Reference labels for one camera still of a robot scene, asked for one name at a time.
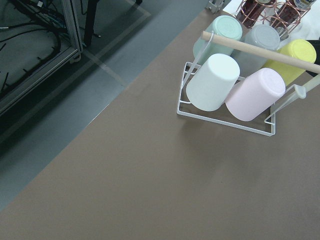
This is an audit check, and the yellow cup in rack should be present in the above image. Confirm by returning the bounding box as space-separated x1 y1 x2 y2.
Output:
262 39 317 87

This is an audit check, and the copper wire bottle rack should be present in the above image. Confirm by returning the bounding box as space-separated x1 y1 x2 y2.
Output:
236 0 315 40

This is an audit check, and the green cup in rack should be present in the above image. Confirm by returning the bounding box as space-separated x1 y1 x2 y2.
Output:
198 15 243 65

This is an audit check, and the pink cup in rack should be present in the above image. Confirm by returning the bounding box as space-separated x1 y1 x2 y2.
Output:
225 68 286 122

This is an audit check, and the white cup rack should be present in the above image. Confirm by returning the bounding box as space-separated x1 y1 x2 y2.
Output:
176 31 320 137

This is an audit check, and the grey cup in rack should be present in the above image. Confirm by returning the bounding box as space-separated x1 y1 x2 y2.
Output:
231 24 280 77

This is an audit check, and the white cup in rack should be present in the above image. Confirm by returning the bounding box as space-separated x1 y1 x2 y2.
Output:
186 53 240 112

